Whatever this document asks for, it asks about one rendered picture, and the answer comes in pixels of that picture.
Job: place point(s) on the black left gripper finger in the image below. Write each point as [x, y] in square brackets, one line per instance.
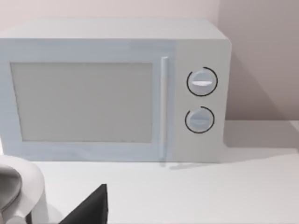
[93, 207]

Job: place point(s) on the pale microwave door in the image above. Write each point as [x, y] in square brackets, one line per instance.
[81, 102]

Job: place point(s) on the small pale microwave knob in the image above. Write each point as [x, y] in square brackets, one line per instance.
[199, 119]

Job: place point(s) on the large pale microwave knob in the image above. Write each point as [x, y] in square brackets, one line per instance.
[201, 81]

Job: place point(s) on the pale microwave oven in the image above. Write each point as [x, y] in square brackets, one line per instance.
[198, 51]

